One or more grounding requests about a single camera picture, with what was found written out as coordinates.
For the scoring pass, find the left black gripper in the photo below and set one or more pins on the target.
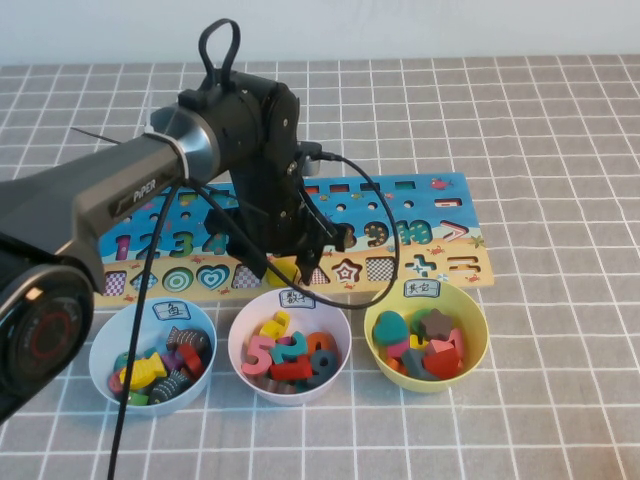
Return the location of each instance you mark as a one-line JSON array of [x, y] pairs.
[[270, 220]]

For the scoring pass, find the yellow pentagon puzzle piece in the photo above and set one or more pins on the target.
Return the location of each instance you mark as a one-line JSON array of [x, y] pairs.
[[282, 274]]

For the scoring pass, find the pink plastic bowl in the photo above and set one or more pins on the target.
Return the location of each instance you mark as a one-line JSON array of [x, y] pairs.
[[335, 320]]

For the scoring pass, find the teal heart puzzle piece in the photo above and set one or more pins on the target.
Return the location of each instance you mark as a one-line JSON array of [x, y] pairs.
[[390, 327]]

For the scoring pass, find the magenta puzzle piece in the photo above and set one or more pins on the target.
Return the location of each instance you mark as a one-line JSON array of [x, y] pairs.
[[396, 350]]

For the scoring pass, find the green puzzle piece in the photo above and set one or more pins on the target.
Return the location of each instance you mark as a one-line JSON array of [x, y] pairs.
[[416, 320]]

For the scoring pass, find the orange puzzle piece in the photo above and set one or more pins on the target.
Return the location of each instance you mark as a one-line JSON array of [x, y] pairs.
[[395, 365]]

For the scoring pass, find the small yellow puzzle piece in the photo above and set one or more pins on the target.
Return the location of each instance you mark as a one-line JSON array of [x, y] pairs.
[[416, 343]]

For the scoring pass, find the colourful wooden puzzle board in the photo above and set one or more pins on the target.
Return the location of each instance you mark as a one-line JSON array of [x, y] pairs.
[[425, 192]]

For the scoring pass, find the brown flower puzzle piece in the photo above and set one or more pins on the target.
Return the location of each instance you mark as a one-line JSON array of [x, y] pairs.
[[435, 324]]

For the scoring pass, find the slate puzzle piece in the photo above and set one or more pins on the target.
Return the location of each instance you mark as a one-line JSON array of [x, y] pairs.
[[415, 364]]

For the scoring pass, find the salmon block puzzle piece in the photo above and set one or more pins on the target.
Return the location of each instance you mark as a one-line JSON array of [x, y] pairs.
[[437, 345]]

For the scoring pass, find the red trapezoid puzzle piece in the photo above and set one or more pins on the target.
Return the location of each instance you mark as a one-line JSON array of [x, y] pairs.
[[442, 362]]

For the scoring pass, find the pink curved puzzle piece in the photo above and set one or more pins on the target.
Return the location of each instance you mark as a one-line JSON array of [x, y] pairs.
[[456, 337]]

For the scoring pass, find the yellow plastic bowl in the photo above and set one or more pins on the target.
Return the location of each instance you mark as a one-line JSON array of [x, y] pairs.
[[470, 310]]

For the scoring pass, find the light blue plastic bowl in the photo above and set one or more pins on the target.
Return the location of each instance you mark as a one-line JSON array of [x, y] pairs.
[[105, 350]]

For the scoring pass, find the paper label reading 数字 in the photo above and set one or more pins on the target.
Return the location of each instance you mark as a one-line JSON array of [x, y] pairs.
[[297, 299]]

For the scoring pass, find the yellow wooden number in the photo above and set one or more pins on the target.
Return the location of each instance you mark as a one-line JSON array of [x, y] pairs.
[[274, 327]]

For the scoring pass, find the purple wooden number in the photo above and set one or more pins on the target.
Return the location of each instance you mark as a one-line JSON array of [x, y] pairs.
[[284, 341]]

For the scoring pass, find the pink wooden number five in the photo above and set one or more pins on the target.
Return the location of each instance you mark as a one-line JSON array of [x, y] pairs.
[[255, 341]]

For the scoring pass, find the teal wooden number two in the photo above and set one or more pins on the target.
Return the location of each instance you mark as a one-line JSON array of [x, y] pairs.
[[285, 356]]

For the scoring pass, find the orange wooden number zero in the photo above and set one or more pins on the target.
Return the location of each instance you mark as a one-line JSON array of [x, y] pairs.
[[330, 344]]

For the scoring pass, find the red wooden number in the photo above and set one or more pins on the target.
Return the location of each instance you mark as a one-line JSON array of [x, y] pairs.
[[290, 371]]

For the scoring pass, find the brown striped wooden fish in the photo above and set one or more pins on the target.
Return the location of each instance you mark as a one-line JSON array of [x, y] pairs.
[[190, 339]]

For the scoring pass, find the slate wooden number nine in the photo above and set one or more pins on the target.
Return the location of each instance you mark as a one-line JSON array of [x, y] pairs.
[[320, 377]]

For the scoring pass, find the paper label reading 鱼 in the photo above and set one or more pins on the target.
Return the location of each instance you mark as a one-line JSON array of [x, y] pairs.
[[172, 310]]

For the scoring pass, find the red wooden fish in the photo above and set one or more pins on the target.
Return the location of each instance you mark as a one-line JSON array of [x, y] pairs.
[[192, 360]]

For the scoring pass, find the paper label reading 其它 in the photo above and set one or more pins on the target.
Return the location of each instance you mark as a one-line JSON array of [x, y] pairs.
[[421, 289]]

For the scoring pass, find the purple wooden fish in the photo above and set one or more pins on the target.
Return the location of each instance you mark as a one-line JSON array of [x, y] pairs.
[[170, 361]]

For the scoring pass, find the dark gray wooden fish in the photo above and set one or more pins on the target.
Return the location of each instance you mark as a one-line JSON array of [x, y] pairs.
[[170, 387]]

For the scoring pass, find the yellow wooden fish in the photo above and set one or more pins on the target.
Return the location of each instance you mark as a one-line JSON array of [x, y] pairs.
[[142, 372]]

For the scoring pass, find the teal wooden fish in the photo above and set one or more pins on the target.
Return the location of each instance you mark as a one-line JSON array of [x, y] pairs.
[[124, 359]]

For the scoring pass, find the white zip tie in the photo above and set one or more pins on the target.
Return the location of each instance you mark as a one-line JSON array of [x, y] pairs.
[[150, 129]]

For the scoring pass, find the green wooden fish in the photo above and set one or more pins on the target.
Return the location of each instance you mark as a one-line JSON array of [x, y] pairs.
[[134, 398]]

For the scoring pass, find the pink-red wooden fish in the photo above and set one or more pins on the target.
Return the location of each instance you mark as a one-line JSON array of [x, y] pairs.
[[115, 382]]

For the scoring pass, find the thin black zip tie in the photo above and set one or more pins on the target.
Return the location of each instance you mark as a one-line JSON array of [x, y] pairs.
[[95, 136]]

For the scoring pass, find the gray white-checked tablecloth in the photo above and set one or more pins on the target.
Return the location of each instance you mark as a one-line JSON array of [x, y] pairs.
[[550, 300]]

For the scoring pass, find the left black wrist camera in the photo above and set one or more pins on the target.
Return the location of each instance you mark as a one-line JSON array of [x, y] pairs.
[[310, 152]]

